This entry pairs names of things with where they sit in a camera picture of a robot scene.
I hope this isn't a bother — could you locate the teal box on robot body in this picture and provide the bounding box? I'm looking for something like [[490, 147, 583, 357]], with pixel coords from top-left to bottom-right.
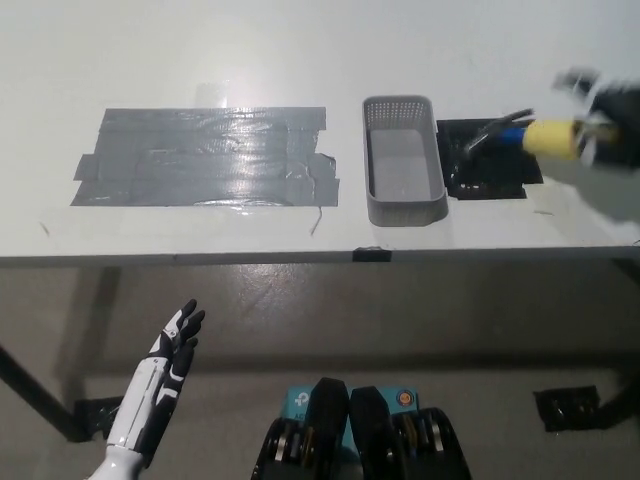
[[284, 385, 419, 451]]

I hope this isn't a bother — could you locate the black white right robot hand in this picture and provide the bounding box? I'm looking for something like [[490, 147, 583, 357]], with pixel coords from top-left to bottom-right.
[[552, 66, 640, 169]]

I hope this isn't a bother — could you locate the grey perforated plastic basket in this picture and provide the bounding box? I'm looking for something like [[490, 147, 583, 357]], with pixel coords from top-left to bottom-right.
[[361, 93, 449, 226]]

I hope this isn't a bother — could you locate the blue-handled hammer with yellow wrap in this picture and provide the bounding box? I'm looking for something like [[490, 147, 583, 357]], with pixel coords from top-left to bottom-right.
[[462, 107, 624, 164]]

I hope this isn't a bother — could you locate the grey duct tape patch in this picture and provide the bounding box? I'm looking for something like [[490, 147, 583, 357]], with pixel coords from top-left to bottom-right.
[[69, 105, 341, 209]]

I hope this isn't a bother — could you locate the black table leg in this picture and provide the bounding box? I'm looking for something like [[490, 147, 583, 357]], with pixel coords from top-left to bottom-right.
[[0, 343, 84, 444]]

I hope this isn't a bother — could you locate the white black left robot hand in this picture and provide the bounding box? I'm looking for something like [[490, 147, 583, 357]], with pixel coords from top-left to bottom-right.
[[107, 298, 206, 456]]

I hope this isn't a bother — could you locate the black left robot body block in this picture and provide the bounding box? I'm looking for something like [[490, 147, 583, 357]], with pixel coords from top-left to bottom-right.
[[252, 377, 351, 480]]

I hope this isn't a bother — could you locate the small black tape piece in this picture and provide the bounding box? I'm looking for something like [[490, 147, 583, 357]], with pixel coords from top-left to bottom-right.
[[351, 246, 392, 264]]

